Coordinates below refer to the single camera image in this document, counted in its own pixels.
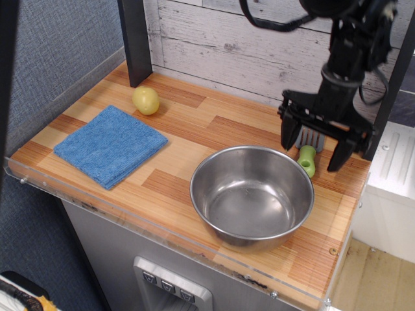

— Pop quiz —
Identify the stainless steel bowl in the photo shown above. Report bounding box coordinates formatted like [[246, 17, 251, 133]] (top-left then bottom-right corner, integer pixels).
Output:
[[189, 146, 314, 253]]

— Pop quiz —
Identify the dark left shelf post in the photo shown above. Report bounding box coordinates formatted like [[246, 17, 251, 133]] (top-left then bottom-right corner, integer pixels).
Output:
[[117, 0, 152, 87]]

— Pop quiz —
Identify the dark right shelf post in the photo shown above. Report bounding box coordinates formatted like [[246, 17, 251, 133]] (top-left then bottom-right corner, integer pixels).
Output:
[[362, 13, 414, 161]]

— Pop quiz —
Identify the white toy sink unit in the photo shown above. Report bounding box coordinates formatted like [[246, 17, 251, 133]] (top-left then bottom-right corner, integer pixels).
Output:
[[351, 122, 414, 262]]

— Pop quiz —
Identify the clear acrylic table guard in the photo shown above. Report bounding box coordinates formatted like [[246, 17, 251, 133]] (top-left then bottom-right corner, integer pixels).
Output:
[[6, 64, 370, 310]]

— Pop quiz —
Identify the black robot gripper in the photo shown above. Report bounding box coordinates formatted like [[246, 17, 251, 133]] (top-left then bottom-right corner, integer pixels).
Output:
[[278, 64, 374, 172]]

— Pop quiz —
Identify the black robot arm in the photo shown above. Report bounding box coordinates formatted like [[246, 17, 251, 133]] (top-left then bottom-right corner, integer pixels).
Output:
[[279, 1, 397, 172]]

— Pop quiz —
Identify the yellow object bottom left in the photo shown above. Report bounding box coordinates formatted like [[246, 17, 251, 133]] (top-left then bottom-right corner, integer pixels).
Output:
[[31, 295, 58, 311]]

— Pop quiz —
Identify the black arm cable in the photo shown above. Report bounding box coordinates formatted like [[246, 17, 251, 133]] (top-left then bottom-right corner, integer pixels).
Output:
[[239, 0, 389, 106]]

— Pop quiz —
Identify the dark shelf post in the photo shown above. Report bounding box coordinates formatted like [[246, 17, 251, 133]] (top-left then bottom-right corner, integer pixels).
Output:
[[362, 13, 414, 161], [117, 0, 152, 87]]

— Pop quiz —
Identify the silver dispenser button panel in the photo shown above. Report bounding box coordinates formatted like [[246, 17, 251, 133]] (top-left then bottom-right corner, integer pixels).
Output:
[[134, 256, 213, 310]]

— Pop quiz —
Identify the grey spatula green handle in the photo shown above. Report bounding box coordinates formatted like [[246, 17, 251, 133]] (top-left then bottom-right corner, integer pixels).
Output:
[[295, 126, 326, 178]]

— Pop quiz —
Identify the grey toy fridge cabinet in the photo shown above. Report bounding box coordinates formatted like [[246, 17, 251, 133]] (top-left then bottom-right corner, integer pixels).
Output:
[[63, 201, 294, 310]]

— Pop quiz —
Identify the blue folded cloth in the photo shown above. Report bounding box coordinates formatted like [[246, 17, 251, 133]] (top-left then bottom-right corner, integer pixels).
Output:
[[53, 106, 168, 190]]

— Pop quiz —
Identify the yellow toy potato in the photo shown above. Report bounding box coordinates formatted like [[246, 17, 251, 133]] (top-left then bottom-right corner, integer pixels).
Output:
[[132, 86, 160, 115]]

